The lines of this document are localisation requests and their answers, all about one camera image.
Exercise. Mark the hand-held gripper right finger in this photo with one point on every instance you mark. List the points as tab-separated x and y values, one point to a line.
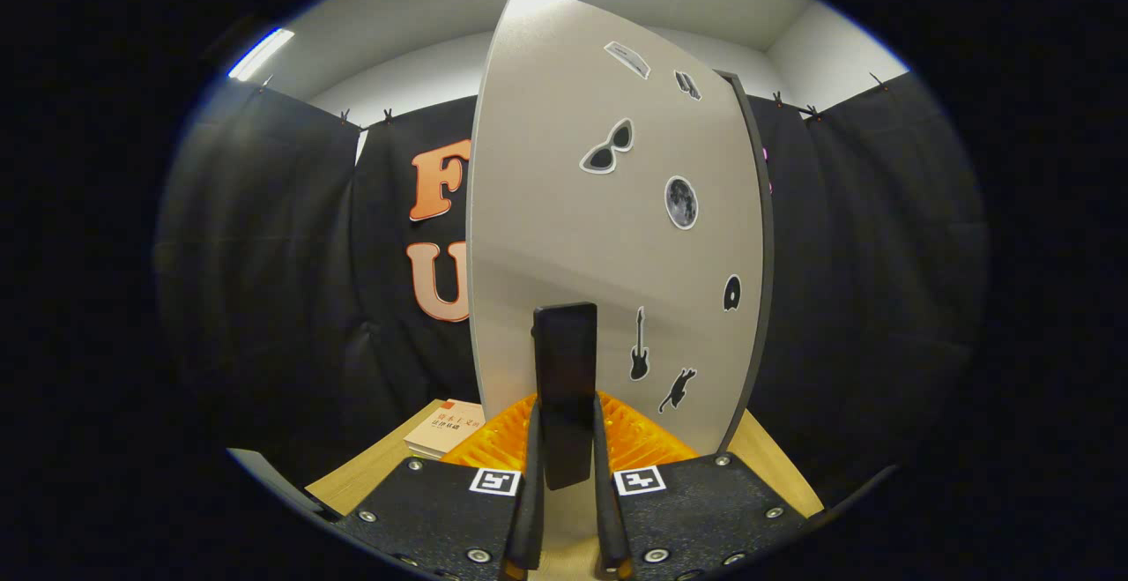
608	510

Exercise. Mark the row of black cloth clips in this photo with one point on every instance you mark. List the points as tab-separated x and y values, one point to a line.
388	115

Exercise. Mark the beige shoe cabinet door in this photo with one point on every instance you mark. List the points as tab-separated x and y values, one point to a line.
564	211

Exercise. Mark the black backdrop cloth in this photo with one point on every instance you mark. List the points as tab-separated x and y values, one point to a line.
264	299

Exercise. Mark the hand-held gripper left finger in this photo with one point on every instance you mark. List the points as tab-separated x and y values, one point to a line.
529	510

